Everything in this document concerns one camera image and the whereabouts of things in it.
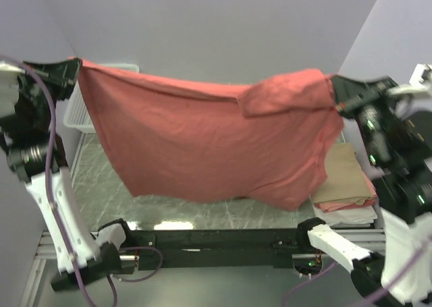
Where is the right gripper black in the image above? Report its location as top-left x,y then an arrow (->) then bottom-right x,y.
327,70 -> 398,160

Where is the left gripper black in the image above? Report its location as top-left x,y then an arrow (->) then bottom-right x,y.
15,56 -> 80,126

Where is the red t-shirt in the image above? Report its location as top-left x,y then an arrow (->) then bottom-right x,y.
78,60 -> 344,211

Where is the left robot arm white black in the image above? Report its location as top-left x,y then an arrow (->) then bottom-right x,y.
1,58 -> 135,291

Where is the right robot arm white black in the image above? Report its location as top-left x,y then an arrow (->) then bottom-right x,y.
296,69 -> 431,306

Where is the white plastic basket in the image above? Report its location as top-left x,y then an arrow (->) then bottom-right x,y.
63,63 -> 140,134

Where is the folded tan t-shirt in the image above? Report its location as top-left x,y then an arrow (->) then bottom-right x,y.
311,143 -> 374,204

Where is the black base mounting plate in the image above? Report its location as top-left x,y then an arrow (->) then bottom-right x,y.
121,228 -> 317,271

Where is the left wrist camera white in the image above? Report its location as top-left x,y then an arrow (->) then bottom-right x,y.
0,61 -> 26,86

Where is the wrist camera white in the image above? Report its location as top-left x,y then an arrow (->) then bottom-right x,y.
387,64 -> 431,98
0,61 -> 26,86

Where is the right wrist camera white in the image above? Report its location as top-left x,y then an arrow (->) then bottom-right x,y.
387,64 -> 431,98

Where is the aluminium rail frame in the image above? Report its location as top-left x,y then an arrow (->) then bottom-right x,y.
18,131 -> 392,307

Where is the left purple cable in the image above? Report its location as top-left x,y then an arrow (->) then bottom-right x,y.
0,54 -> 163,307

